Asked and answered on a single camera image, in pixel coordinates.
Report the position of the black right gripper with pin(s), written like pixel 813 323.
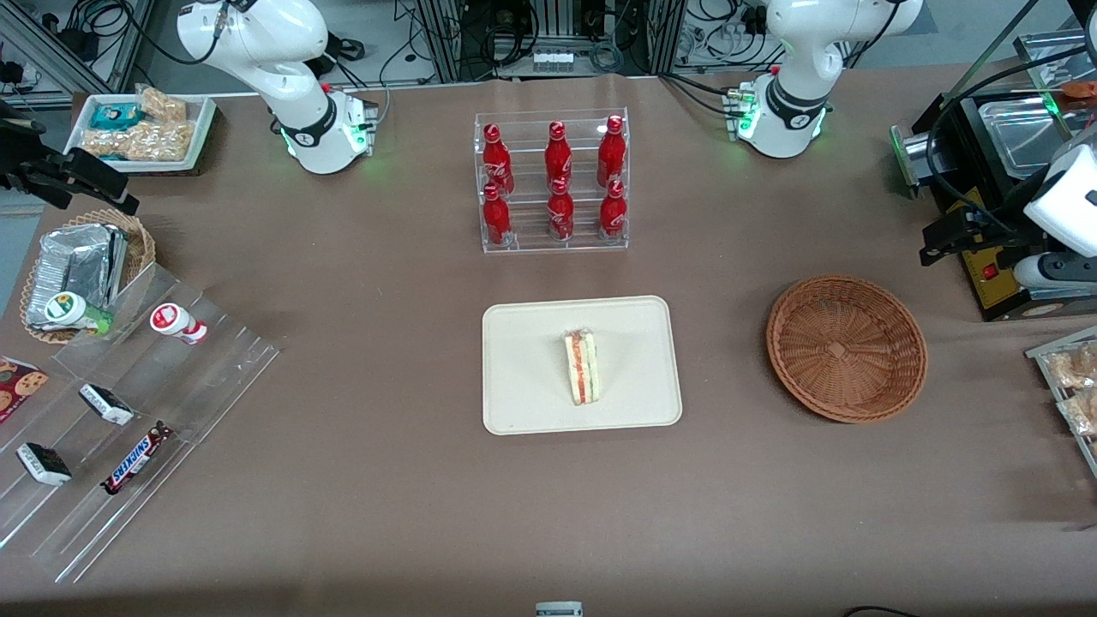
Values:
pixel 24 160

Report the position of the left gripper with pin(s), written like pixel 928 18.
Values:
pixel 1004 219

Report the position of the triangle sandwich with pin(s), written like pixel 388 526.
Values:
pixel 581 368

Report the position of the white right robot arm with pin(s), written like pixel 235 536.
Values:
pixel 283 51

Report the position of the small tan wicker basket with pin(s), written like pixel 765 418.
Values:
pixel 141 244

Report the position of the white rectangular snack tray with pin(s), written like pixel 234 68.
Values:
pixel 203 116

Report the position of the steel pastry tray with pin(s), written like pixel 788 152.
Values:
pixel 1041 356

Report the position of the round brown wicker basket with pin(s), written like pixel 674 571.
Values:
pixel 844 347

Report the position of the cream plastic serving tray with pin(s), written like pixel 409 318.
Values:
pixel 523 368

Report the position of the black food warmer appliance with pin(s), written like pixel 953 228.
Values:
pixel 968 184

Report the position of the large clear-bagged nut snack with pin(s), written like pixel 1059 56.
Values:
pixel 141 141

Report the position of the teal snack pack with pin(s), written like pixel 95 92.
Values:
pixel 116 116

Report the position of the narrow silver foil pack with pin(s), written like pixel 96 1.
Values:
pixel 118 257

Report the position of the large silver foil pack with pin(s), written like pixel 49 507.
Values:
pixel 73 266

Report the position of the small clear-bagged nut snack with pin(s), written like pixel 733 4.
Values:
pixel 163 104

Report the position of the stainless steel warmer pan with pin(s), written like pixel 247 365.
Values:
pixel 1020 137

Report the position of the green-capped white yogurt bottle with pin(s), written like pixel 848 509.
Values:
pixel 68 311

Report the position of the red-capped white yogurt bottle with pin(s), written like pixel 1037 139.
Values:
pixel 171 320

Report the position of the clear-wrapped pastry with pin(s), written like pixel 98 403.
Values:
pixel 1076 367
pixel 1082 413

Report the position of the orange skewered food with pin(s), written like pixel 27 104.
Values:
pixel 1082 88

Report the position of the red cookie package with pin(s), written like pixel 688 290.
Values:
pixel 17 386

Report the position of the black and white snack bar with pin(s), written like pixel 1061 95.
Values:
pixel 106 404
pixel 43 464

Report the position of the clear acrylic stepped display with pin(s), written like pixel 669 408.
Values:
pixel 214 377

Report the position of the brown Snickers bar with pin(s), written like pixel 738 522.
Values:
pixel 137 458

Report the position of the red cola bottle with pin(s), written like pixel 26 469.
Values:
pixel 560 214
pixel 613 212
pixel 496 218
pixel 611 154
pixel 558 158
pixel 497 163

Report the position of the clear acrylic bottle rack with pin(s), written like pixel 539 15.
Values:
pixel 531 243

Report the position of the white power strip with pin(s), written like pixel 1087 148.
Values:
pixel 553 61

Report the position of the white label tag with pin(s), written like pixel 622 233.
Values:
pixel 559 609

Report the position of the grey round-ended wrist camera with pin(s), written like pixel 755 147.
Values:
pixel 1061 276

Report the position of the aluminium corner frame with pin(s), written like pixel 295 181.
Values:
pixel 51 47

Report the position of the slanted metal rail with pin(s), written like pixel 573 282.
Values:
pixel 994 50

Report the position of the aluminium frame rack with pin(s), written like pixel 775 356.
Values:
pixel 441 38

